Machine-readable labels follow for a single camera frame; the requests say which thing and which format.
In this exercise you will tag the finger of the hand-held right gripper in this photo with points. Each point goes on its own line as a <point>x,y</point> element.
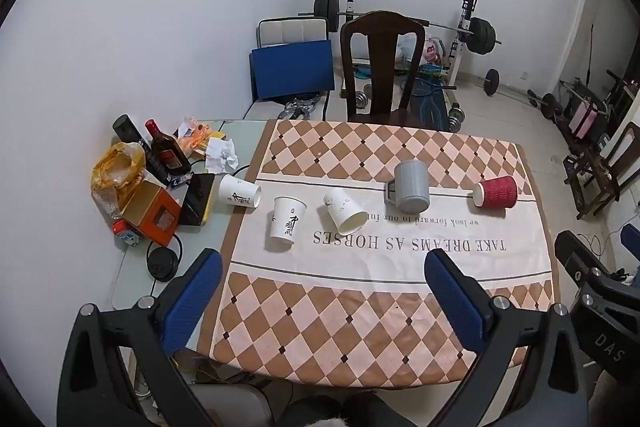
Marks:
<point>575,252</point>
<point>632,238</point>

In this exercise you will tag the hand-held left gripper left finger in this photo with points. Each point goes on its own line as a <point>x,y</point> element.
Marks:
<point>192,302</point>

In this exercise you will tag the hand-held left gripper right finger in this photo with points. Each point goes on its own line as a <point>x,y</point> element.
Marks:
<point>457,302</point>

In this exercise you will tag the red ribbed paper cup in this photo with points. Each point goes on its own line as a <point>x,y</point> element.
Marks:
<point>496,193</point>

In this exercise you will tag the white paper cup black print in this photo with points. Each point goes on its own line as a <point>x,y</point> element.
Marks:
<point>239,193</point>
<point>286,224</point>

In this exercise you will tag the white paper cup small print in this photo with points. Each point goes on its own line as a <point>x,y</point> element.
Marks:
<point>344,208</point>

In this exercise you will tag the black round device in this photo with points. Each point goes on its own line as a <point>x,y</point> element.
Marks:
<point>162,263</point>

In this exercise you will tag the dark wooden side chair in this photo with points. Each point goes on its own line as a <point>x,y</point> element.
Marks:
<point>607,172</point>

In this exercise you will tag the checkered brown pink tablecloth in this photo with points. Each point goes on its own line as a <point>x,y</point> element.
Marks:
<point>380,287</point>

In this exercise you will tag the small red blue box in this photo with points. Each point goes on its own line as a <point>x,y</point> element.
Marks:
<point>127,234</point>

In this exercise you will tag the orange square box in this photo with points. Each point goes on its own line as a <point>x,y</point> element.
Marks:
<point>152,212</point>

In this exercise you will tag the black flat case yellow edge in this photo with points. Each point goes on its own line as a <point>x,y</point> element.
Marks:
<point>196,202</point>

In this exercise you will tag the grey chair seat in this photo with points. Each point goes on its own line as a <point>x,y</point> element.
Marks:
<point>230,407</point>

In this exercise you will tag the grey ribbed mug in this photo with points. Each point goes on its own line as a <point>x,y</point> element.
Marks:
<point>411,186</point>

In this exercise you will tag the pink folding cart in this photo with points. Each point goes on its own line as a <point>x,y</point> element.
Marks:
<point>590,112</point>

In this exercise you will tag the crumpled white tissue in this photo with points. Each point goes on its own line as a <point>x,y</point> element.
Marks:
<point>222,155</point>

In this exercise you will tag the black dumbbell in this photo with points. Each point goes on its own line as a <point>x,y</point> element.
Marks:
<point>547,104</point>

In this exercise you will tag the yellow plastic bag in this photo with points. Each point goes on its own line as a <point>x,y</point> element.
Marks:
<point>116,172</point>

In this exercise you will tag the brown liquor bottle red cap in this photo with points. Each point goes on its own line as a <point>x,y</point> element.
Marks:
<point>167,152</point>

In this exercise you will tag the person's legs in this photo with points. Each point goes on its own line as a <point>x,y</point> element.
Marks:
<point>345,409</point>

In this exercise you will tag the orange snack packet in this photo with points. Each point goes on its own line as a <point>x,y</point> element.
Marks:
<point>192,138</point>

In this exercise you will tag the silver dumbbell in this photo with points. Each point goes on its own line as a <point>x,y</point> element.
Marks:
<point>456,117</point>

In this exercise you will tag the dark bottle black cap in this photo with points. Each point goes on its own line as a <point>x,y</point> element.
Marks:
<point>131,132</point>

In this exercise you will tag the short barbell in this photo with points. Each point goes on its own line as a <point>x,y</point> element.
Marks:
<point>492,82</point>

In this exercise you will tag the dark blue weight bench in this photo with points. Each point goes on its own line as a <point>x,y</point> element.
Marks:
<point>431,104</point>

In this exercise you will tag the silver weight plates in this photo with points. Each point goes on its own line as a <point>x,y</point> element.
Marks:
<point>300,106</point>

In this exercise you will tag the long barbell with black plates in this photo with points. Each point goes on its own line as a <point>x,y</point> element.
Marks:
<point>482,36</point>

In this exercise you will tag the white barbell rack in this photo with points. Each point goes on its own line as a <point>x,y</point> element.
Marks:
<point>462,37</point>

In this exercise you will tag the pink bag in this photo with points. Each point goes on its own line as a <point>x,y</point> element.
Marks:
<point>434,52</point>

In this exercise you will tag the blue board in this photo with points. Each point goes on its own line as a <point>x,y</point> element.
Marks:
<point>292,69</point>

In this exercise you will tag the white padded chair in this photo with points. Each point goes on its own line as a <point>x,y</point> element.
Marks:
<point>291,30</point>

